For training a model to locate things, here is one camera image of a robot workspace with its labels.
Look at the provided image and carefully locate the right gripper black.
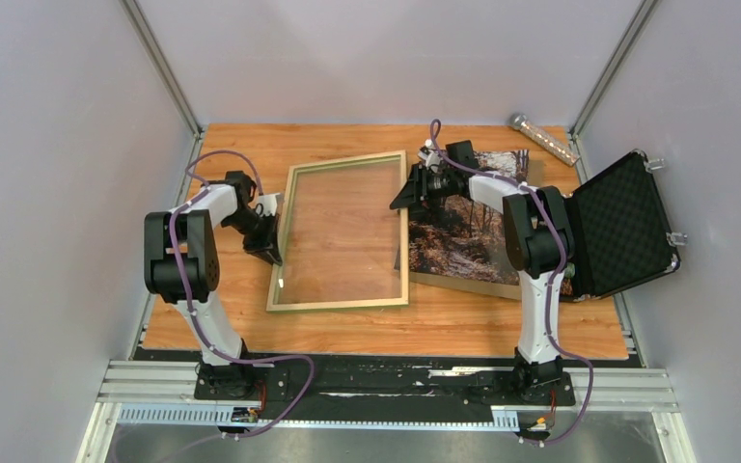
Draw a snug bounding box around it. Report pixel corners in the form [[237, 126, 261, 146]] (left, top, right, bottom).
[[390, 164, 457, 215]]

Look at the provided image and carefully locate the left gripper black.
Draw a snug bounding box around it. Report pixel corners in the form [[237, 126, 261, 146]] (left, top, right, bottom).
[[224, 210, 282, 267]]

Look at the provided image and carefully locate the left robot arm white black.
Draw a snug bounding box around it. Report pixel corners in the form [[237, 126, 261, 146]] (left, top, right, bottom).
[[144, 171, 283, 399]]

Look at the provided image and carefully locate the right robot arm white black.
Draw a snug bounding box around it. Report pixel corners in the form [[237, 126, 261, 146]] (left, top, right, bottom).
[[390, 140, 573, 404]]

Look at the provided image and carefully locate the autumn forest photo board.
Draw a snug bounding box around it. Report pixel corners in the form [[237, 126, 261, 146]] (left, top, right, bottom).
[[393, 148, 545, 302]]

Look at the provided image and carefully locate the silver glitter microphone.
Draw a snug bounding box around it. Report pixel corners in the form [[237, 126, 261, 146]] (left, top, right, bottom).
[[508, 113, 580, 167]]

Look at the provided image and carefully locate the black poker chip case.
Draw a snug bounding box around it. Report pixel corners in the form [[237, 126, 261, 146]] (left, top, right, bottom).
[[564, 150, 686, 302]]

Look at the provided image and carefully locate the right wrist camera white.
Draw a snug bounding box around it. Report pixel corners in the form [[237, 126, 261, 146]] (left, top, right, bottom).
[[418, 141, 443, 173]]

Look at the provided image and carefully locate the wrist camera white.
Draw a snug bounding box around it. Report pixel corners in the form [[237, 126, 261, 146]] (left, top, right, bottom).
[[255, 193, 284, 217], [418, 141, 443, 173]]

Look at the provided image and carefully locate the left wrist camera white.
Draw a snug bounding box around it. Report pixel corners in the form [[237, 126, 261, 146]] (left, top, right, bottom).
[[255, 193, 284, 217]]

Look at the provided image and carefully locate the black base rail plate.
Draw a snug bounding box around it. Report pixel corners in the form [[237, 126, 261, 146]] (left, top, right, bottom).
[[192, 349, 578, 424]]

